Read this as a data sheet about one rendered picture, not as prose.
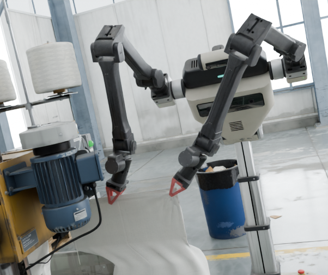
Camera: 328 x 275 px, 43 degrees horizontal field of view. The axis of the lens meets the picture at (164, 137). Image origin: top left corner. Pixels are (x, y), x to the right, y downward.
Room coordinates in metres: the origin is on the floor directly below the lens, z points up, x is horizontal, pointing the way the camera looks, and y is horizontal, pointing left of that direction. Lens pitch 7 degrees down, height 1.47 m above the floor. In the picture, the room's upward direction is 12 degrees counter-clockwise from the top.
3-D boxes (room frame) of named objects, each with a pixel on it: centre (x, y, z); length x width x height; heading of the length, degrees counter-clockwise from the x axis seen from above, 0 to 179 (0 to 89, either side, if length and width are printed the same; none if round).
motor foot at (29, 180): (1.32, 0.45, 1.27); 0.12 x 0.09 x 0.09; 163
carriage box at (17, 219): (1.43, 0.58, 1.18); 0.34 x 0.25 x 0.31; 163
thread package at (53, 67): (1.48, 0.33, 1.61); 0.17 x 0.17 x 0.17
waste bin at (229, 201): (3.83, -0.44, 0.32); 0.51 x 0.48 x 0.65; 163
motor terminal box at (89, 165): (1.35, 0.26, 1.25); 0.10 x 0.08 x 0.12; 8
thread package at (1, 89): (1.55, 0.58, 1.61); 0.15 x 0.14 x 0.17; 73
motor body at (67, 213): (1.33, 0.36, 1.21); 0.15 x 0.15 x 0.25
